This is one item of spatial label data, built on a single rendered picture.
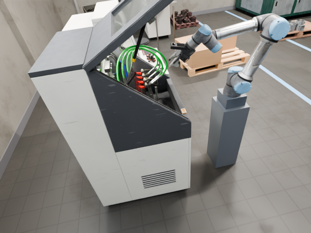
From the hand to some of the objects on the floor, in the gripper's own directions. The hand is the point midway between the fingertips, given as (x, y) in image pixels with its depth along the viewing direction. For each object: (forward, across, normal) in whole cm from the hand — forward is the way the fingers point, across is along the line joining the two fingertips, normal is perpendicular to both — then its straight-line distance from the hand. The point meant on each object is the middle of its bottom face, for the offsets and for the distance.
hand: (169, 62), depth 146 cm
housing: (+142, -7, -36) cm, 147 cm away
